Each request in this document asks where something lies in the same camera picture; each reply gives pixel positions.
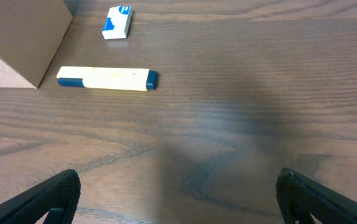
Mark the brown cardboard box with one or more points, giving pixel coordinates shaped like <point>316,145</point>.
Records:
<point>30,34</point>

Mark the yellow highlighter with blue cap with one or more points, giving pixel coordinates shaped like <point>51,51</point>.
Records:
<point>135,79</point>

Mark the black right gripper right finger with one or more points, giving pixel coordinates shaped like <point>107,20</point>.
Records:
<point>303,200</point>

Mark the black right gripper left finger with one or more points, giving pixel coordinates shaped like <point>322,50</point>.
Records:
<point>56,199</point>

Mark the white and blue eraser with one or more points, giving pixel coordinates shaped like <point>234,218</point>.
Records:
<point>117,22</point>

